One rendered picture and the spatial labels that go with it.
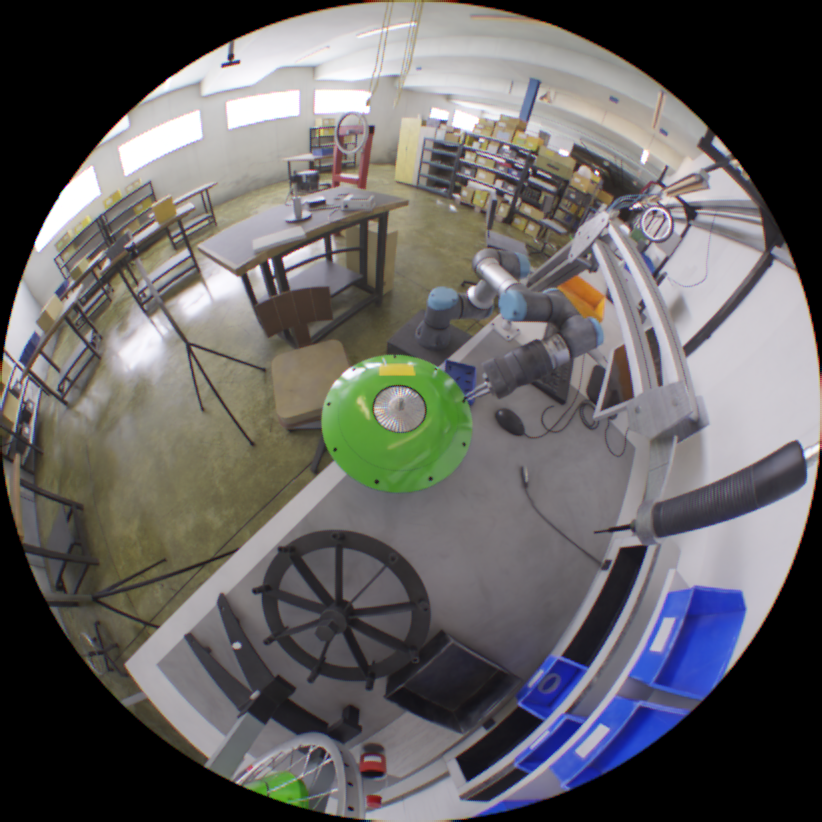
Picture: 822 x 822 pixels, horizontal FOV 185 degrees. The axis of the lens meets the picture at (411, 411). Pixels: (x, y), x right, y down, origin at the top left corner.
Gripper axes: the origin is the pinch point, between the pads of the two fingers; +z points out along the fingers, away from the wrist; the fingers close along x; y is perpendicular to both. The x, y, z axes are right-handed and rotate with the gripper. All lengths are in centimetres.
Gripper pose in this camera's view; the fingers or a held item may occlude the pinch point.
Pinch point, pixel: (464, 398)
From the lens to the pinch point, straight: 54.3
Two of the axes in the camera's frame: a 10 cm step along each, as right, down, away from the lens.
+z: -8.5, 4.1, 3.2
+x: 2.6, 8.7, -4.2
